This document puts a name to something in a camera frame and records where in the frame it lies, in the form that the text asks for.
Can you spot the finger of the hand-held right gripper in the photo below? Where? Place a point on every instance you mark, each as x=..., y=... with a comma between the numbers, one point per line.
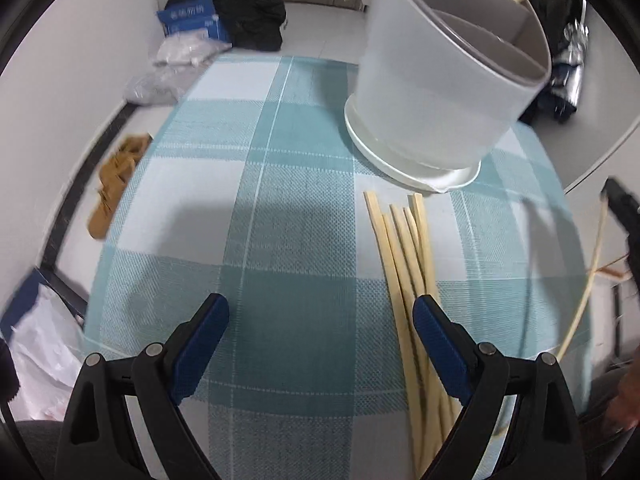
x=625, y=210

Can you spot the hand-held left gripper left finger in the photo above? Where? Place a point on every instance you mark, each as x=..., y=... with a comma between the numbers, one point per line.
x=205, y=340

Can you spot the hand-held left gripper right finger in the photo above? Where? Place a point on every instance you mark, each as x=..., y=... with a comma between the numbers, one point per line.
x=440, y=345

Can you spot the pile of bamboo chopsticks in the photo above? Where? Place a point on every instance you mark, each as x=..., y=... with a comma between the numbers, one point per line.
x=400, y=270

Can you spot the white translucent utensil holder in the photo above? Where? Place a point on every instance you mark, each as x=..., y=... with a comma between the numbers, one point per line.
x=425, y=90

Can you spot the teal checked tablecloth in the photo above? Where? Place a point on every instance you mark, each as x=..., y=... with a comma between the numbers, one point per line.
x=280, y=200

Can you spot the silver folding umbrella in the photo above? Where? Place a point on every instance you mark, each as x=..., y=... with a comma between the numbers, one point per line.
x=572, y=60

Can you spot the white plastic bag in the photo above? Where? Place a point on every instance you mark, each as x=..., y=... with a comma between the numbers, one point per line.
x=42, y=355

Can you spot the brown suede shoe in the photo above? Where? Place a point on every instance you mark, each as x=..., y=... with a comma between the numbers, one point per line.
x=134, y=146
x=110, y=195

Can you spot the dark blue box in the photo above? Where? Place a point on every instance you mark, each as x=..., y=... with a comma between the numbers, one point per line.
x=22, y=300

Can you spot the black fuzzy object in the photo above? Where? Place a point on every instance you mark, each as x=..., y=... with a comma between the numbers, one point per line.
x=7, y=375

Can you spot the grey plastic mailing bag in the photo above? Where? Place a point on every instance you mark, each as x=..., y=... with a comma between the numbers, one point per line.
x=155, y=87

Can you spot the silver plastic mailing bag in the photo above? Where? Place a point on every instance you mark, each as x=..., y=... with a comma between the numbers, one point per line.
x=187, y=50

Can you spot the blue cardboard box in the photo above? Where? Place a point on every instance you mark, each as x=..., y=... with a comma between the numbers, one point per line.
x=192, y=17

